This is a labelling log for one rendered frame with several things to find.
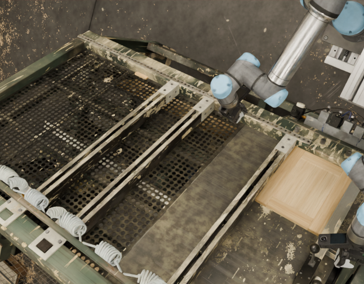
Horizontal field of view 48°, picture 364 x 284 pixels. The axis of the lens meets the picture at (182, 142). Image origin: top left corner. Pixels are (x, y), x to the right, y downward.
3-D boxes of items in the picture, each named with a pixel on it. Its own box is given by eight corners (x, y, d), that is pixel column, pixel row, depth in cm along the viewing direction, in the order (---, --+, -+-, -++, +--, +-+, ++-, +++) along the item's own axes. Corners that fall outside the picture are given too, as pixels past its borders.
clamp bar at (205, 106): (217, 111, 226) (220, 76, 209) (51, 273, 160) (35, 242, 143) (202, 104, 230) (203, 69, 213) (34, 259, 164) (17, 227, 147)
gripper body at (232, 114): (220, 117, 166) (213, 106, 155) (231, 99, 167) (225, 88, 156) (236, 125, 163) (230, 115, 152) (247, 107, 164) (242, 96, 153)
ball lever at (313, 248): (318, 263, 159) (322, 244, 150) (314, 271, 157) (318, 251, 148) (308, 259, 161) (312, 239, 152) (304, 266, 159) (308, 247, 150)
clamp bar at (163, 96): (182, 94, 236) (182, 60, 219) (12, 240, 170) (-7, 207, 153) (168, 88, 240) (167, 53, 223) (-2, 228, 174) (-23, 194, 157)
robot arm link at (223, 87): (236, 80, 139) (220, 98, 139) (242, 92, 149) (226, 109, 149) (220, 67, 142) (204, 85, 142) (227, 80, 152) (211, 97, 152)
